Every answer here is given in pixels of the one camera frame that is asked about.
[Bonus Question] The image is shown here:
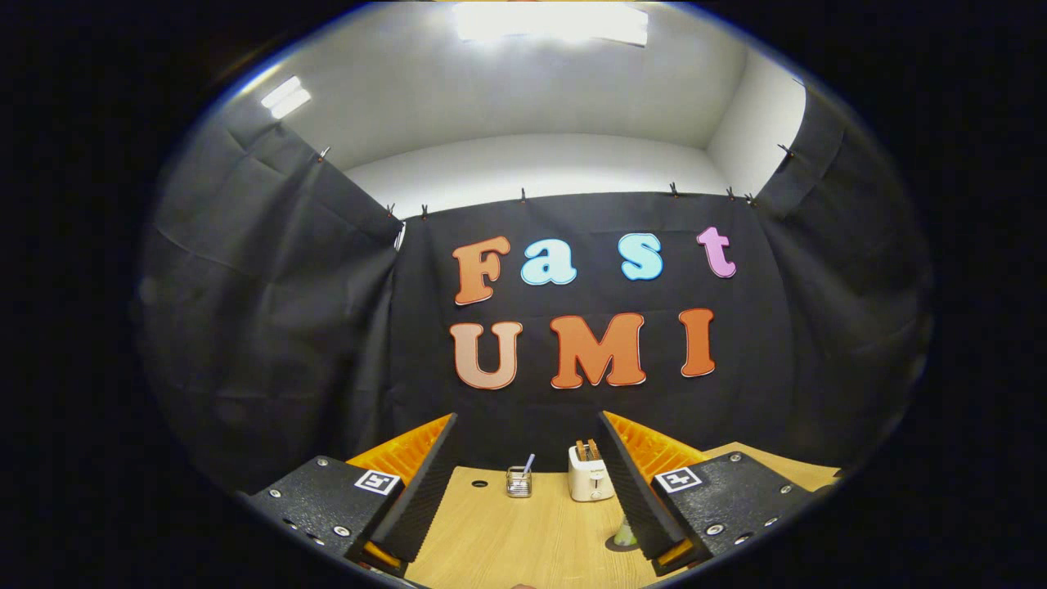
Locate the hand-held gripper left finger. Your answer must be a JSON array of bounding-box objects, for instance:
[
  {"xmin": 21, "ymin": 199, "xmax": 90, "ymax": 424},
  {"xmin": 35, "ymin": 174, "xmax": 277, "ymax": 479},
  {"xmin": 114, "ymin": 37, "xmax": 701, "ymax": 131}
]
[{"xmin": 244, "ymin": 413, "xmax": 459, "ymax": 578}]

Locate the wooden table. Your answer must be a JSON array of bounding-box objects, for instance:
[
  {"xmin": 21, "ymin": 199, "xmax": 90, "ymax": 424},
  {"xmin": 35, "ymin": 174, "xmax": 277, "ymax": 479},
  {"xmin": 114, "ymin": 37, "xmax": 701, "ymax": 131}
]
[{"xmin": 405, "ymin": 442, "xmax": 842, "ymax": 589}]

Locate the white toaster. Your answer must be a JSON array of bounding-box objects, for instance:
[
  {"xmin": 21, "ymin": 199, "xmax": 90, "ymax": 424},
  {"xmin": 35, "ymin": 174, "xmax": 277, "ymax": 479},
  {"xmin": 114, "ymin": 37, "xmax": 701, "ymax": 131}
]
[{"xmin": 568, "ymin": 446, "xmax": 616, "ymax": 502}]

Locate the large ceiling light panel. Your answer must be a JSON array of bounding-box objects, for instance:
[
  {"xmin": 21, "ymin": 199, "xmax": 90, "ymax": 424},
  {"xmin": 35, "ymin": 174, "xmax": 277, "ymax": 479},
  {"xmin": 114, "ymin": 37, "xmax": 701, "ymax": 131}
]
[{"xmin": 452, "ymin": 2, "xmax": 649, "ymax": 47}]

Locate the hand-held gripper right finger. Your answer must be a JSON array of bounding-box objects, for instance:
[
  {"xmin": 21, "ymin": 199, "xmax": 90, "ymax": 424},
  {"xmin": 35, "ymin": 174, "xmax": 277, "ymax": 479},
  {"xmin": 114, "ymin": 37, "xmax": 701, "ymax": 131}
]
[{"xmin": 596, "ymin": 410, "xmax": 815, "ymax": 578}]

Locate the small ceiling light panel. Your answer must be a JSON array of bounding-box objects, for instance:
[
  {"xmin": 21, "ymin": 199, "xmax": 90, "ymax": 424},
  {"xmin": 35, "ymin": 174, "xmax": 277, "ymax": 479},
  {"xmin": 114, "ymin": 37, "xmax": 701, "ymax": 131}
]
[{"xmin": 260, "ymin": 76, "xmax": 312, "ymax": 120}]

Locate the black backdrop cloth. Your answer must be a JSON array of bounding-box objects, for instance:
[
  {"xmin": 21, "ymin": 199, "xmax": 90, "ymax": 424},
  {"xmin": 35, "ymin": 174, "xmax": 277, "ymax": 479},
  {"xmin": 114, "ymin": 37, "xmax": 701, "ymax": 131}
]
[{"xmin": 131, "ymin": 78, "xmax": 933, "ymax": 492}]

